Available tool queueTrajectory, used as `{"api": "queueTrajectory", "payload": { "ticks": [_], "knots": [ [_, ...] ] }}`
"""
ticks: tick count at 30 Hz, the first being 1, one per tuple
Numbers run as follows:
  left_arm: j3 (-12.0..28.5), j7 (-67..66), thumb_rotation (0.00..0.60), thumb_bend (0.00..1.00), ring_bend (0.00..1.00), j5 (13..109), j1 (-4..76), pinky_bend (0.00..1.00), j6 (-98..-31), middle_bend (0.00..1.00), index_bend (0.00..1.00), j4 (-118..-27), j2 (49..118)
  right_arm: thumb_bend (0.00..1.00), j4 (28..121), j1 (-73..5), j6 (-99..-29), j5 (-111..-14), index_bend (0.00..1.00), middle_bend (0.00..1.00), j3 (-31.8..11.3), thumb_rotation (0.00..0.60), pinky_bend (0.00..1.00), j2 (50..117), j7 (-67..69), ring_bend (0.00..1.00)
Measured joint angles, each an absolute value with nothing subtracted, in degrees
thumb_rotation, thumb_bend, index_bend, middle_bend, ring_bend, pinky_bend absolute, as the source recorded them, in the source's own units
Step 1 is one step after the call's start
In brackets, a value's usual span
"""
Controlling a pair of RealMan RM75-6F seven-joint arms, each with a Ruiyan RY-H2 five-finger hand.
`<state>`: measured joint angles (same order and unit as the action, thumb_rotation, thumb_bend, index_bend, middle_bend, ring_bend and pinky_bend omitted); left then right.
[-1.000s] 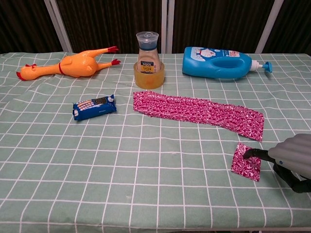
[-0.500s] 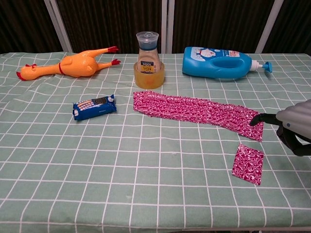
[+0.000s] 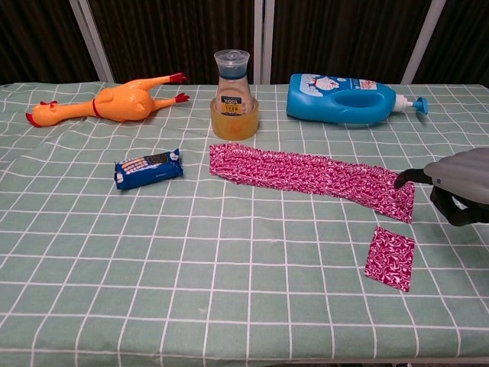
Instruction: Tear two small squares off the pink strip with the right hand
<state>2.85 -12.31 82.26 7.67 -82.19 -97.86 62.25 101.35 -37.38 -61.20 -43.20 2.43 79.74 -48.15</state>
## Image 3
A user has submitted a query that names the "clear bottle yellow label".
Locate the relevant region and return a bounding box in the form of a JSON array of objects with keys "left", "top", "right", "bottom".
[{"left": 213, "top": 49, "right": 256, "bottom": 118}]

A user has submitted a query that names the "dark pleated curtain panel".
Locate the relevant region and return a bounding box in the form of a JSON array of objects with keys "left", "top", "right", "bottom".
[
  {"left": 272, "top": 0, "right": 433, "bottom": 86},
  {"left": 413, "top": 0, "right": 489, "bottom": 86},
  {"left": 87, "top": 0, "right": 256, "bottom": 86},
  {"left": 0, "top": 0, "right": 99, "bottom": 86}
]

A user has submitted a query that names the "grey metal frame post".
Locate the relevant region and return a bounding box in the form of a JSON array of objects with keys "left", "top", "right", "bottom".
[
  {"left": 253, "top": 0, "right": 275, "bottom": 86},
  {"left": 68, "top": 0, "right": 116, "bottom": 84},
  {"left": 400, "top": 0, "right": 447, "bottom": 86}
]

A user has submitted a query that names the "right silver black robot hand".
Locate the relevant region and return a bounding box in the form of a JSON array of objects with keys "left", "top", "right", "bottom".
[{"left": 393, "top": 147, "right": 489, "bottom": 227}]

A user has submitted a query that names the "green checked tablecloth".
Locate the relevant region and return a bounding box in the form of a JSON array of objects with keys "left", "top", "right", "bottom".
[{"left": 0, "top": 81, "right": 489, "bottom": 362}]

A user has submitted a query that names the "blue cookie pack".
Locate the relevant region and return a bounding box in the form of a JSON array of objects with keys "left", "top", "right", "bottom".
[{"left": 114, "top": 148, "right": 185, "bottom": 191}]

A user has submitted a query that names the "orange rubber chicken toy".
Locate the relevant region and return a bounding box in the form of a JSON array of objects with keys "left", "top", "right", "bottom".
[{"left": 25, "top": 72, "right": 191, "bottom": 128}]

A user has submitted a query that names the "yellowish clear tape roll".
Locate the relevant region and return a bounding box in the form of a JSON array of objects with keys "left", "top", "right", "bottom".
[{"left": 209, "top": 97, "right": 261, "bottom": 141}]

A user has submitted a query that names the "blue detergent pump bottle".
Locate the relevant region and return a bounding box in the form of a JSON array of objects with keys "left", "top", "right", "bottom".
[{"left": 286, "top": 73, "right": 429, "bottom": 125}]

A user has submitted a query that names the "long pink patterned cloth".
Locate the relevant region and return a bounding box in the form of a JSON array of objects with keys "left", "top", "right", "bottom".
[{"left": 209, "top": 142, "right": 416, "bottom": 225}]

